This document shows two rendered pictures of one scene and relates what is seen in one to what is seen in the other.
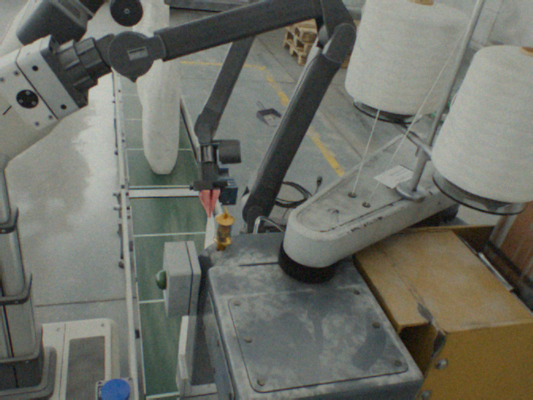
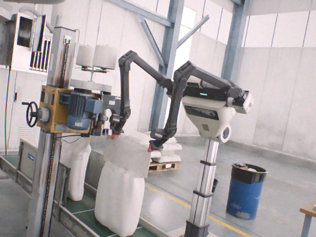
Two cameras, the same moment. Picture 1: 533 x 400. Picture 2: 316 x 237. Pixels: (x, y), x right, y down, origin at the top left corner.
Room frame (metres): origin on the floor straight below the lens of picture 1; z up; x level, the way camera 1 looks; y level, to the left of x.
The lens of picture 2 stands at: (2.88, -0.71, 1.40)
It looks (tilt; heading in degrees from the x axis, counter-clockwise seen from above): 5 degrees down; 154
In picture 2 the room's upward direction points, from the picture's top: 9 degrees clockwise
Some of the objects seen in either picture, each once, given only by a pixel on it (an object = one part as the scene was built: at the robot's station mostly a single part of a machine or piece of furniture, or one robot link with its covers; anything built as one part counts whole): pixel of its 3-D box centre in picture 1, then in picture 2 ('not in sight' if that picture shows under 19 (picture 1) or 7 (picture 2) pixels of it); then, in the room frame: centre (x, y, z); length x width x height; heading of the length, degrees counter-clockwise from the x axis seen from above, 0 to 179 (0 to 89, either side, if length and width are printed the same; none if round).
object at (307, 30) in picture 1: (338, 31); not in sight; (6.57, -0.68, 0.36); 1.20 x 0.82 x 0.14; 106
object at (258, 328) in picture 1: (284, 358); (102, 108); (0.50, -0.08, 1.21); 0.30 x 0.25 x 0.30; 20
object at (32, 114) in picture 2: not in sight; (31, 114); (0.76, -0.63, 1.13); 0.18 x 0.11 x 0.18; 20
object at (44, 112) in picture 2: not in sight; (42, 114); (0.73, -0.56, 1.14); 0.11 x 0.06 x 0.11; 20
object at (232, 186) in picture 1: (220, 180); not in sight; (2.41, 0.23, 0.35); 0.30 x 0.15 x 0.15; 20
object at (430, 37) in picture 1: (404, 54); (105, 57); (0.83, -0.20, 1.61); 0.17 x 0.17 x 0.17
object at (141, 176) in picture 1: (151, 112); not in sight; (3.22, 0.85, 0.33); 2.21 x 0.39 x 0.09; 20
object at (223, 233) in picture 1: (224, 228); not in sight; (0.59, 0.04, 1.37); 0.03 x 0.02 x 0.03; 20
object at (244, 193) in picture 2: not in sight; (245, 190); (0.04, 2.15, 0.32); 0.51 x 0.48 x 0.65; 110
